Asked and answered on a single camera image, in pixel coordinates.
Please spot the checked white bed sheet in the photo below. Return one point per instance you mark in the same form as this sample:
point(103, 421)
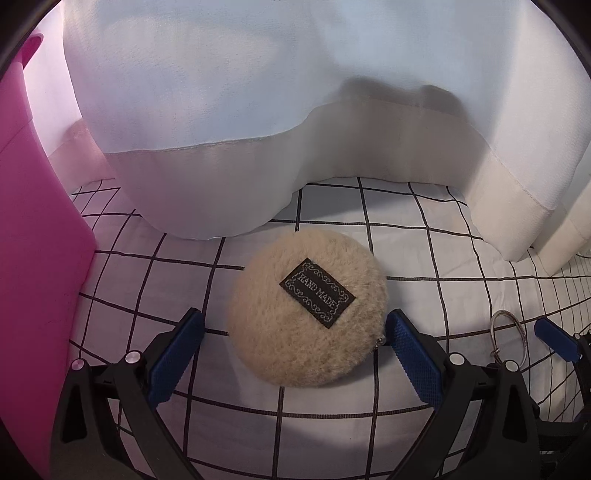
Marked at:
point(438, 230)

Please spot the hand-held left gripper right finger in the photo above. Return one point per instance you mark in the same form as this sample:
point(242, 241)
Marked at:
point(413, 360)

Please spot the beige fluffy round pouch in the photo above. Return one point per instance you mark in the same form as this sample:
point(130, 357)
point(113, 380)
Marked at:
point(277, 332)

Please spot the pink plastic bin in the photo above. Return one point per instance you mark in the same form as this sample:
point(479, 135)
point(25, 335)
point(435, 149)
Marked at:
point(37, 230)

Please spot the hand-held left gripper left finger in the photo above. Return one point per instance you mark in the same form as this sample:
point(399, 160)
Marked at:
point(178, 355)

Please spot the white curtain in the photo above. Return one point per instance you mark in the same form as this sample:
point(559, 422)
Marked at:
point(231, 92)

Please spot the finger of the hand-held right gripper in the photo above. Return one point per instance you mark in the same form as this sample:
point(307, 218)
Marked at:
point(570, 434)
point(556, 338)

